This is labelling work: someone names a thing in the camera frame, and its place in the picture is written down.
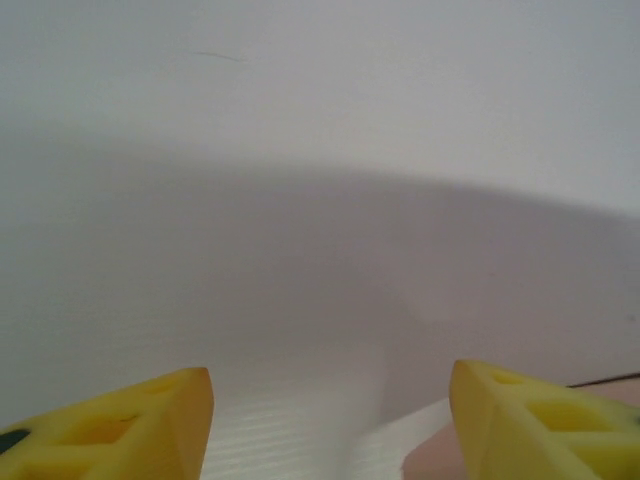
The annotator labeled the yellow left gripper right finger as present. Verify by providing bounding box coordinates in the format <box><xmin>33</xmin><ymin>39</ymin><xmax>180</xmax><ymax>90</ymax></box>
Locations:
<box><xmin>448</xmin><ymin>358</ymin><xmax>640</xmax><ymax>480</ymax></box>

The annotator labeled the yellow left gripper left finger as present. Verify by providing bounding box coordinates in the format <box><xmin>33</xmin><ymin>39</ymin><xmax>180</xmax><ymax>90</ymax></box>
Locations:
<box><xmin>0</xmin><ymin>367</ymin><xmax>215</xmax><ymax>480</ymax></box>

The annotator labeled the pink cardboard box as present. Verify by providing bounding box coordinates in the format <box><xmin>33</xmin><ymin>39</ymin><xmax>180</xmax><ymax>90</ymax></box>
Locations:
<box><xmin>401</xmin><ymin>373</ymin><xmax>640</xmax><ymax>480</ymax></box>

